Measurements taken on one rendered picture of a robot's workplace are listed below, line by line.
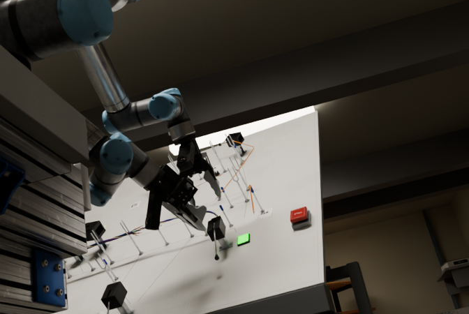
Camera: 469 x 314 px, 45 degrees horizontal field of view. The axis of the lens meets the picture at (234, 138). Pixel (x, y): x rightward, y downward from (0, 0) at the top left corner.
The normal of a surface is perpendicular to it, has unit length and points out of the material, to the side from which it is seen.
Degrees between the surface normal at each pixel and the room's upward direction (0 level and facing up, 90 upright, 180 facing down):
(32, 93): 90
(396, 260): 90
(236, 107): 90
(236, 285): 49
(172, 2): 180
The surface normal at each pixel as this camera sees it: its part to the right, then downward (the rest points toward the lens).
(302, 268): -0.41, -0.83
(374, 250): -0.22, -0.36
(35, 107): 0.96, -0.26
